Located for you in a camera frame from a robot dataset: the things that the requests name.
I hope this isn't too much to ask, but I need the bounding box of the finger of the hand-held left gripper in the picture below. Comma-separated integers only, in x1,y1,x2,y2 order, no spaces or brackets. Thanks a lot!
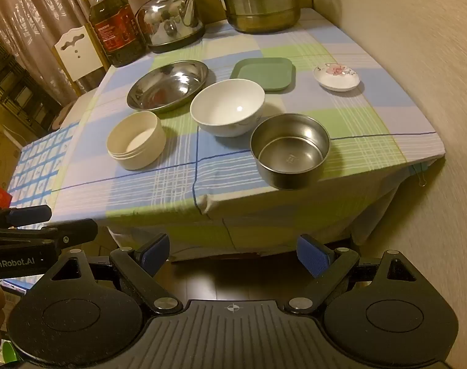
0,205,53,227
0,219,99,248

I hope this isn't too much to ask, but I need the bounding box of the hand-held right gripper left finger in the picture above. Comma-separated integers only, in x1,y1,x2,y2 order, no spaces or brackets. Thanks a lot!
45,234,184,314

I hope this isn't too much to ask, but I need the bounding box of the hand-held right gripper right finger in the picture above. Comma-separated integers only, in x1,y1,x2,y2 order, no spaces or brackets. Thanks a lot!
285,234,422,314

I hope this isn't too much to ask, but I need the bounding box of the stainless steel bowl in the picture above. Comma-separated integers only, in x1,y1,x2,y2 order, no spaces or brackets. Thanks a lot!
250,113,331,190

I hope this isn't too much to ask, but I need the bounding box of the cream ribbed bowl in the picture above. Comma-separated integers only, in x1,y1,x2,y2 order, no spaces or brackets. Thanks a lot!
106,111,167,171

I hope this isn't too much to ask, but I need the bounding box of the white ceramic bowl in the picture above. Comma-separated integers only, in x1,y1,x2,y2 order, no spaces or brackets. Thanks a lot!
190,79,265,138

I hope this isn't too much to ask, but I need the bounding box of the stainless steel plate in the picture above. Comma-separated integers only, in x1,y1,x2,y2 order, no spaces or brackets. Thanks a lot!
126,60,210,114

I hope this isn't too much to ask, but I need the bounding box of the small white floral dish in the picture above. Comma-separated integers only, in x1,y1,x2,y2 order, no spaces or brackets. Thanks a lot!
313,62,361,92

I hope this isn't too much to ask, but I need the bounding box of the green square plate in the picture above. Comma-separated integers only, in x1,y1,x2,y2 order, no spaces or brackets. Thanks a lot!
230,58,296,92

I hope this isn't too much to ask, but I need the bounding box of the blue patterned cloth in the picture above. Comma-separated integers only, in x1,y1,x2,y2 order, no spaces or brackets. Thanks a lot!
6,121,80,205

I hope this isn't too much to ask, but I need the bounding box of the green packet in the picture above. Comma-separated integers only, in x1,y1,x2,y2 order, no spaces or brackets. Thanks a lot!
0,340,18,367

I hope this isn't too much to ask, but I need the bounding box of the dark shelf rack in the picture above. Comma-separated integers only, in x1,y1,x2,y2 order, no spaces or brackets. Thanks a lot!
0,40,61,131

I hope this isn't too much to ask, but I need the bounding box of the cooking oil bottle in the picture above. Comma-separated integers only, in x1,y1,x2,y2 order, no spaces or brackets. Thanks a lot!
82,0,147,68

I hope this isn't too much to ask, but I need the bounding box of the beige curtain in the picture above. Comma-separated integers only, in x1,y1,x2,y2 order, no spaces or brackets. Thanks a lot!
0,0,215,97

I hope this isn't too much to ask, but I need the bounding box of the stainless steel kettle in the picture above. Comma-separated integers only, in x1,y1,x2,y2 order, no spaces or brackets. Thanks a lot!
135,0,206,54

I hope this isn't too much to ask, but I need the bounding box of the stainless steel steamer pot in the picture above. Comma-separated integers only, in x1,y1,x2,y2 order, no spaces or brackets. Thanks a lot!
203,0,318,33

